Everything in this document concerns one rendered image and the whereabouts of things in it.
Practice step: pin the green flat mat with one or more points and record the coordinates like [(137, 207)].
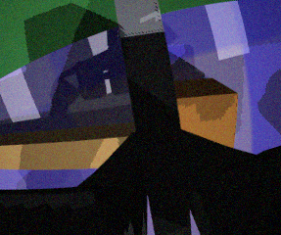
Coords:
[(30, 29)]

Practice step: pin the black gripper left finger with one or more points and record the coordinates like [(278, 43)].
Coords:
[(111, 201)]

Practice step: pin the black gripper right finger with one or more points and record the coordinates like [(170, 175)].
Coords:
[(230, 191)]

